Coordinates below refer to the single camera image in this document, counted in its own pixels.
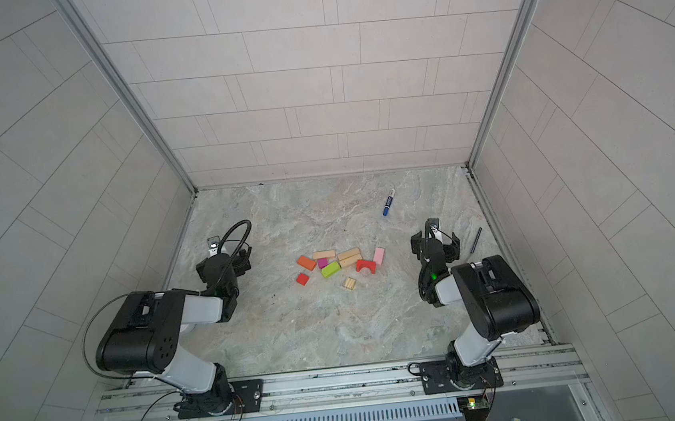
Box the lime green rectangular block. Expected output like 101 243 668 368
321 261 342 279

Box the blue marker pen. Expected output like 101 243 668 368
382 189 396 216

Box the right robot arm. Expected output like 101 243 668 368
410 218 541 395

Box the right circuit board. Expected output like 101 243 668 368
456 394 491 421

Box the natural wood block 31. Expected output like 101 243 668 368
312 250 337 260

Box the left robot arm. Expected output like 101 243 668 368
95 244 263 420

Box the small ridged natural block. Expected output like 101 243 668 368
344 278 357 291

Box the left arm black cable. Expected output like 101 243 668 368
77 291 149 385

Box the orange rectangular block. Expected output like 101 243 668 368
297 256 317 271

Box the pink rectangular block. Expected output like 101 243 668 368
373 247 385 266

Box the dark grey pen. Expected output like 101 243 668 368
469 226 483 255

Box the red square block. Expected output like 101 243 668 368
296 274 310 286

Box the red arch block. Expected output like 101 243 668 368
355 260 378 275

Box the natural wood block 29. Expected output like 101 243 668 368
337 248 361 262

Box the aluminium mounting rail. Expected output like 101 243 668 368
89 345 590 421

